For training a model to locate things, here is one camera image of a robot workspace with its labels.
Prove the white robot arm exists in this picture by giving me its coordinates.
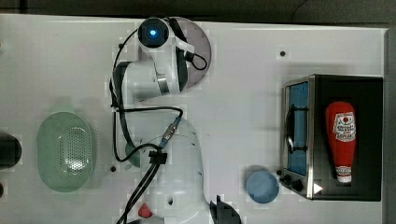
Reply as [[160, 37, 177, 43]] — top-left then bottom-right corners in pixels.
[[109, 17, 213, 224]]

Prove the grey round plate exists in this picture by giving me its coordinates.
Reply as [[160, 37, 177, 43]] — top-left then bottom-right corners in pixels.
[[138, 17, 212, 90]]

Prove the blue cup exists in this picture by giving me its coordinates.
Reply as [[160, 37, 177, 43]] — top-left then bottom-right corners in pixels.
[[246, 171, 279, 204]]

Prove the pink toy fruit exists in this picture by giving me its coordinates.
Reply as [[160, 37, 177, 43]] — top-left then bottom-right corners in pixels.
[[138, 203, 153, 218]]

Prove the silver toaster oven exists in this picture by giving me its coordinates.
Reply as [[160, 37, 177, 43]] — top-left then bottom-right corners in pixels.
[[278, 75, 384, 202]]

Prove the green oval colander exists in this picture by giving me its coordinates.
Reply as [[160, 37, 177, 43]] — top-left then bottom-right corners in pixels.
[[36, 112, 93, 192]]

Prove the red ketchup bottle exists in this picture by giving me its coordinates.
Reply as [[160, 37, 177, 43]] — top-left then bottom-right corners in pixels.
[[325, 102, 357, 183]]

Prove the black round pot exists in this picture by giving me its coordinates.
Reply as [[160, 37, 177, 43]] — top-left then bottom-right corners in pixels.
[[0, 133, 21, 169]]

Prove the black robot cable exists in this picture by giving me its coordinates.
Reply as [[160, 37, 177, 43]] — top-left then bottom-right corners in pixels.
[[109, 29, 185, 224]]

